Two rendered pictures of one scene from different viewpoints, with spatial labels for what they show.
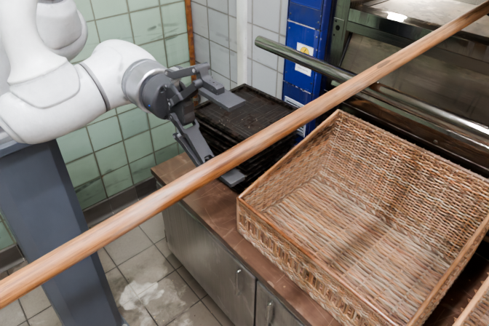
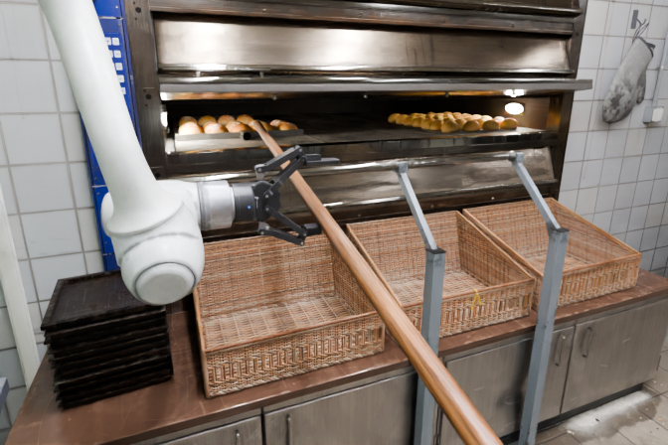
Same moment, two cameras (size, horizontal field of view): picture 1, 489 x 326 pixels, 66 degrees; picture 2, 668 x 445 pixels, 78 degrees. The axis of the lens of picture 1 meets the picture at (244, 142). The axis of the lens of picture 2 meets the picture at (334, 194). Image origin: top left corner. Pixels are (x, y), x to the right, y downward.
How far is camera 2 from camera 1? 0.80 m
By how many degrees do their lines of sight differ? 65
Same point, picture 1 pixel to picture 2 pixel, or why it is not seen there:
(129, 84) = (216, 200)
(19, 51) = (152, 184)
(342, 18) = (160, 165)
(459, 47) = (265, 154)
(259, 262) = (257, 392)
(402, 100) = (311, 170)
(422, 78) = not seen: hidden behind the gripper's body
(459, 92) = not seen: hidden behind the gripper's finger
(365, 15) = (184, 155)
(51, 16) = not seen: outside the picture
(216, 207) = (155, 408)
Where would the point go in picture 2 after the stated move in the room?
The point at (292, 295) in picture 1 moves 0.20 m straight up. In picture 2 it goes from (304, 381) to (303, 320)
